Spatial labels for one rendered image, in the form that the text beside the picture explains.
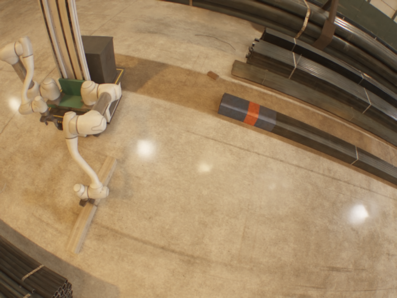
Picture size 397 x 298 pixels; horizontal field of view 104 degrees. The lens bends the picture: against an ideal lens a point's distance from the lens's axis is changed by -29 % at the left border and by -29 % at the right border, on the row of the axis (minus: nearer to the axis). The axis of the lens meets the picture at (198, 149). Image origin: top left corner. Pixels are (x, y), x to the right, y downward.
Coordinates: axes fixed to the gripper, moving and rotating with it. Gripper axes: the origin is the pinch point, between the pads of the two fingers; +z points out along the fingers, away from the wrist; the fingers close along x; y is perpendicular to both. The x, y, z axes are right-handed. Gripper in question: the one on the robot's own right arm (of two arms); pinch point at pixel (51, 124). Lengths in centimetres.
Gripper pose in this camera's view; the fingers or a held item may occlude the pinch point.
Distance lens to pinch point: 236.4
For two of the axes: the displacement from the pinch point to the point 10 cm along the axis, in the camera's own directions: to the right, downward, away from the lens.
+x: -9.8, -1.7, -0.7
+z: -1.5, 5.2, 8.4
